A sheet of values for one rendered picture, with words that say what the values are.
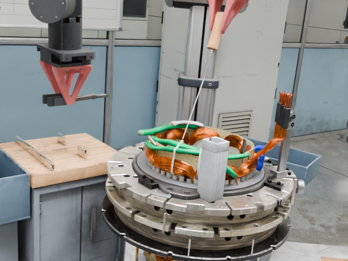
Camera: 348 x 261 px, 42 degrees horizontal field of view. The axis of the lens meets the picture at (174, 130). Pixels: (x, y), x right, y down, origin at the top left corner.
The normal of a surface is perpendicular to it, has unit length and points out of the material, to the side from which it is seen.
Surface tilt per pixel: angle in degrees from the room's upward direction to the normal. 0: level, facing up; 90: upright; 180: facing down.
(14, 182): 90
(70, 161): 0
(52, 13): 94
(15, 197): 90
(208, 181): 90
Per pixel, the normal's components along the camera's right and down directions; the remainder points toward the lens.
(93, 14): 0.58, 0.27
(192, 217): -0.12, 0.27
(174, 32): -0.81, 0.10
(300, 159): -0.54, 0.19
